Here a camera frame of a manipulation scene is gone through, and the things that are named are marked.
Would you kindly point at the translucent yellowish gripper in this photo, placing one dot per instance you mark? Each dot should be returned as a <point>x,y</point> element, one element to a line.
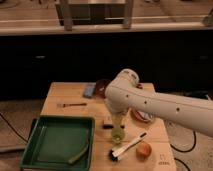
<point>120,115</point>

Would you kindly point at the brown handled fork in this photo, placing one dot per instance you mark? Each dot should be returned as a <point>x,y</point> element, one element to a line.
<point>64,105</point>

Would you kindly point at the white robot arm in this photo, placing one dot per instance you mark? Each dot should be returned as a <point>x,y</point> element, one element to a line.
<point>193,113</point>

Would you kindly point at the green plastic tray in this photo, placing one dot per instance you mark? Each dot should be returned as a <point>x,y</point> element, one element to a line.
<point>55,139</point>

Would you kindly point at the black white eraser block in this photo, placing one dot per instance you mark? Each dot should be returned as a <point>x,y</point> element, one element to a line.
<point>109,123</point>

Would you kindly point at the green plastic cup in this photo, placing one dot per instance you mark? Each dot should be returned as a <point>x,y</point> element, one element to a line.
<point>117,135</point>

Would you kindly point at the orange plate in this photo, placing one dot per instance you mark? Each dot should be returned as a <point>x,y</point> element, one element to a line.
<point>143,117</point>

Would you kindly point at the dark brown small toy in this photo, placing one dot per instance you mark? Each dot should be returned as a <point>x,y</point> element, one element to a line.
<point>139,86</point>

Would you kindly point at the dark red bowl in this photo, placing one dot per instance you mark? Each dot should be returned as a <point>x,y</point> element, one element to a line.
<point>100,87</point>

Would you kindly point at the orange fruit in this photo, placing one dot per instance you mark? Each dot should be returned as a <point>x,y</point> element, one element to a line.
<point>143,150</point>

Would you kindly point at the blue sponge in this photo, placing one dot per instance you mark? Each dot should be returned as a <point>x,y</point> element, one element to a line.
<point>89,90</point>

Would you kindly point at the green vegetable stalk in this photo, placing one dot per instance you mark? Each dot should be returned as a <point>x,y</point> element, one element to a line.
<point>75,158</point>

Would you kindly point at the white handled brush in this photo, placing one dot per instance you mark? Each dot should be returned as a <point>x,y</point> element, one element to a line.
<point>116,154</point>

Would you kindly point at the wooden table frame background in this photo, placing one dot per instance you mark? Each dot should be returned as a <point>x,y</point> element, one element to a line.
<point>94,12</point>

